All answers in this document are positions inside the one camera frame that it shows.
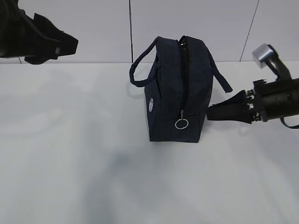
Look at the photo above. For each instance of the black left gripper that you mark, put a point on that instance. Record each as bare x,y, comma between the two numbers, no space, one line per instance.
49,42

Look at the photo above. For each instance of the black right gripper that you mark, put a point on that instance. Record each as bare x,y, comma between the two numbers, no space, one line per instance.
245,106

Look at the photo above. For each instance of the dark navy lunch bag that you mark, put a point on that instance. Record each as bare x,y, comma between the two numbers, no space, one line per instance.
178,88

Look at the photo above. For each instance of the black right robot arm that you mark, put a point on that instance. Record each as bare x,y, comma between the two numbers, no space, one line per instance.
267,101

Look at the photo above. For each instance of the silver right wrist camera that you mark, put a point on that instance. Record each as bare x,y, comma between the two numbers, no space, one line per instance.
263,54

